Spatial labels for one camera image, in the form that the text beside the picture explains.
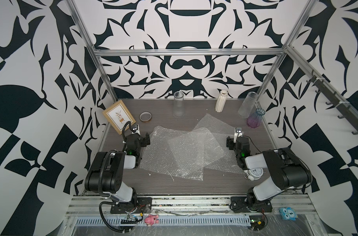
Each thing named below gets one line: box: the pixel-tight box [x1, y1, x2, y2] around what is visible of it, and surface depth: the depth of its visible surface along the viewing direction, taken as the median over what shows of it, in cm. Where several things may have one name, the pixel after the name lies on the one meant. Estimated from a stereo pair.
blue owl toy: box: [278, 206, 299, 221], surface depth 73 cm
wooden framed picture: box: [102, 99, 137, 136], surface depth 98 cm
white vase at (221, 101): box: [214, 89, 228, 113], surface depth 104 cm
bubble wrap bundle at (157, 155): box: [139, 125, 186, 175], surface depth 93 cm
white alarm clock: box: [243, 167, 267, 181], surface depth 83 cm
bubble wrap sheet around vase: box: [193, 113, 236, 142], surface depth 107 cm
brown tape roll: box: [139, 111, 153, 123], surface depth 110 cm
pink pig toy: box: [144, 214, 159, 227], surface depth 70 cm
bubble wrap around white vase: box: [167, 127, 225, 172], surface depth 93 cm
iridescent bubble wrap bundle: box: [204, 132, 245, 175], surface depth 89 cm
